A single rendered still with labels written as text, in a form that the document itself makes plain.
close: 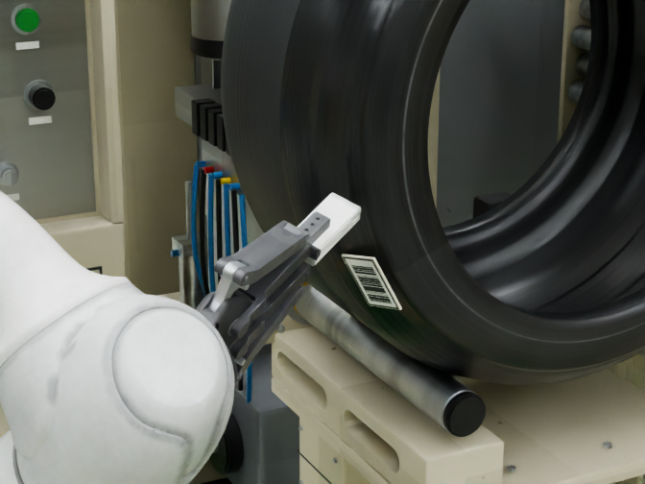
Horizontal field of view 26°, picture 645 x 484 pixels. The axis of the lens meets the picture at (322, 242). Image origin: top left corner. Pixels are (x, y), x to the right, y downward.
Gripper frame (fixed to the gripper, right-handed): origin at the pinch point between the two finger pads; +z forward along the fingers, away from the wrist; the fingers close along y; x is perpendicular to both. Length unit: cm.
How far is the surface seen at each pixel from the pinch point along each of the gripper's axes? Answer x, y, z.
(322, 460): -9, 65, 22
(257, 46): -16.8, -2.2, 13.7
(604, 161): 7, 26, 52
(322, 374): -5.2, 35.6, 12.2
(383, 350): 1.2, 27.4, 13.0
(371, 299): 3.1, 11.0, 4.8
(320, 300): -10.6, 34.1, 19.7
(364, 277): 2.1, 8.4, 4.5
